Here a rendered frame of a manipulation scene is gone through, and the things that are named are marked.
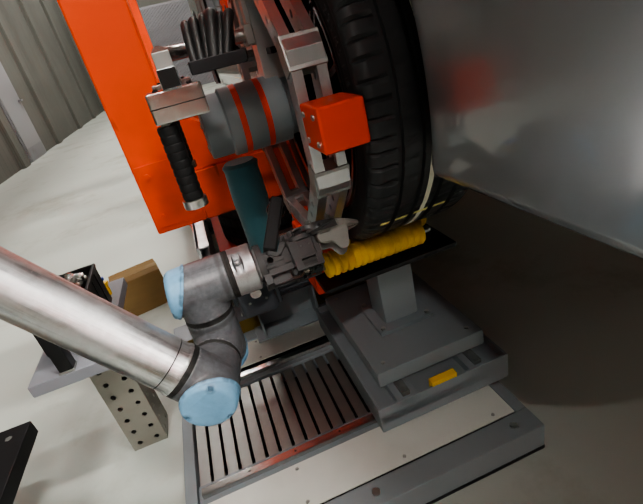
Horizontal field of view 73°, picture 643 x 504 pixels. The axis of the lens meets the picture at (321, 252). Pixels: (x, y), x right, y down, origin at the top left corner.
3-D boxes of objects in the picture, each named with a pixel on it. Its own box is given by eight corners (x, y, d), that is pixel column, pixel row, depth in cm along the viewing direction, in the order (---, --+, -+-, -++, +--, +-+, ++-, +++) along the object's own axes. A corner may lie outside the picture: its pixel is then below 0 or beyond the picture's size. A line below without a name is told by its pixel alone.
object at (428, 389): (508, 378, 113) (507, 350, 109) (384, 435, 107) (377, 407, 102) (413, 291, 157) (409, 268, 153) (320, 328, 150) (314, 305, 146)
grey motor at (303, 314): (371, 314, 151) (351, 224, 136) (255, 360, 143) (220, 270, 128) (351, 291, 167) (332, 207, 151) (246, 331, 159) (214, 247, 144)
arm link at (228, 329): (201, 390, 81) (177, 337, 76) (208, 352, 91) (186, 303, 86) (251, 377, 81) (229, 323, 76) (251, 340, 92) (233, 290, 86)
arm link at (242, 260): (229, 259, 86) (221, 241, 77) (252, 251, 87) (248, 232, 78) (243, 301, 84) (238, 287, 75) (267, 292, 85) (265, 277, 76)
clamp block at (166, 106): (210, 112, 72) (199, 78, 70) (156, 127, 71) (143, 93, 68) (208, 109, 77) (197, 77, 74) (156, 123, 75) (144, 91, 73)
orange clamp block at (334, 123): (350, 134, 73) (372, 142, 65) (306, 147, 72) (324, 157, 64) (342, 91, 70) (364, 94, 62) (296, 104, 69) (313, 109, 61)
